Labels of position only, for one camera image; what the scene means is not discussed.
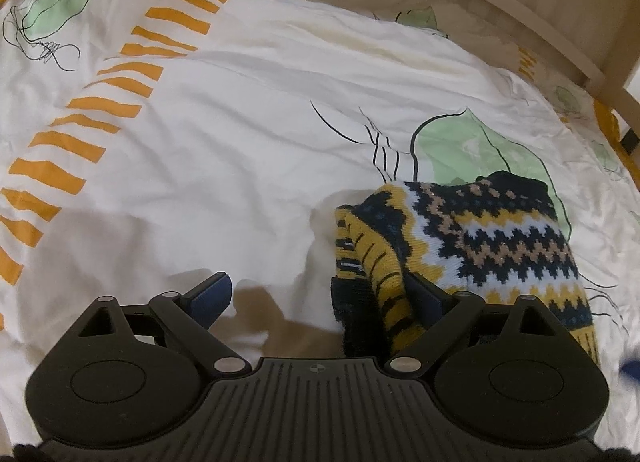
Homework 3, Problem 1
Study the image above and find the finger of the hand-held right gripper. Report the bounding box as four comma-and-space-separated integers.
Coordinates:
619, 355, 640, 385

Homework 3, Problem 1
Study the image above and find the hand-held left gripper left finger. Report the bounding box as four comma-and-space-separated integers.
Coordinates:
75, 271, 252, 376

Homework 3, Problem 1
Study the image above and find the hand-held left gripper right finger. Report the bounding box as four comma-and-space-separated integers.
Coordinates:
384, 272, 572, 376

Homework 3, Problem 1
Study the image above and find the yellow navy patterned knit sweater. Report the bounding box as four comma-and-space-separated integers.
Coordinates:
332, 169, 601, 369

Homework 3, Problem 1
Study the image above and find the white leaf-print bed sheet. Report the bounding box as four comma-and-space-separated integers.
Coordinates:
0, 0, 640, 448

